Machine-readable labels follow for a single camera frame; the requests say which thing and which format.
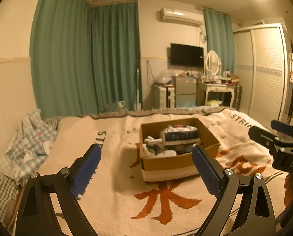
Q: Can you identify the white soft wad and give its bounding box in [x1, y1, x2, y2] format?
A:
[144, 136, 165, 150]

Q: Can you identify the beige woven bed blanket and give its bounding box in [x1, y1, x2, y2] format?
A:
[12, 106, 293, 236]

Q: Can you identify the brown cardboard box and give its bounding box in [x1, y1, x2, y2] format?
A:
[140, 117, 220, 182]

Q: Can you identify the plaid blue bedsheet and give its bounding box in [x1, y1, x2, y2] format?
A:
[0, 109, 62, 227]

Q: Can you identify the white folded cloth in box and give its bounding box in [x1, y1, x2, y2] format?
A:
[142, 144, 177, 158]

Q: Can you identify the blue plastic bag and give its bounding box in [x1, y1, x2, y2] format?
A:
[180, 100, 196, 108]

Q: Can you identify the white vanity table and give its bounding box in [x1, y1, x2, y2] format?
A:
[196, 75, 242, 110]

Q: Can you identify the clear water jug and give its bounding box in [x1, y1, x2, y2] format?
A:
[111, 101, 127, 113]

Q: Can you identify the white sliding wardrobe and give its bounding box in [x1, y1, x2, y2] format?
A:
[233, 23, 292, 128]

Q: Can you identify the white oval vanity mirror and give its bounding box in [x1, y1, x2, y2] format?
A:
[204, 51, 222, 77]

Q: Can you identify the white mop pole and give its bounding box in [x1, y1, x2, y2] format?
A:
[135, 59, 141, 111]

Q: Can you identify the grey mini fridge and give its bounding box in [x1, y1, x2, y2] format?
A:
[173, 76, 197, 107]

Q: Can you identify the white suitcase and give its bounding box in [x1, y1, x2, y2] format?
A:
[153, 85, 175, 109]

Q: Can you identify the green curtain left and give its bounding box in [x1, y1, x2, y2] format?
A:
[30, 0, 140, 117]

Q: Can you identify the green curtain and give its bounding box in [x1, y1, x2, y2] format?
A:
[30, 0, 140, 117]
[203, 8, 236, 74]

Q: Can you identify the green curtain right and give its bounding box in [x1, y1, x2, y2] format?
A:
[203, 8, 236, 74]

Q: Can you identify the white air conditioner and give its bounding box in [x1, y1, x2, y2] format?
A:
[160, 7, 204, 27]

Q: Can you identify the black wall television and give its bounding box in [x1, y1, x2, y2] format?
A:
[170, 43, 204, 68]

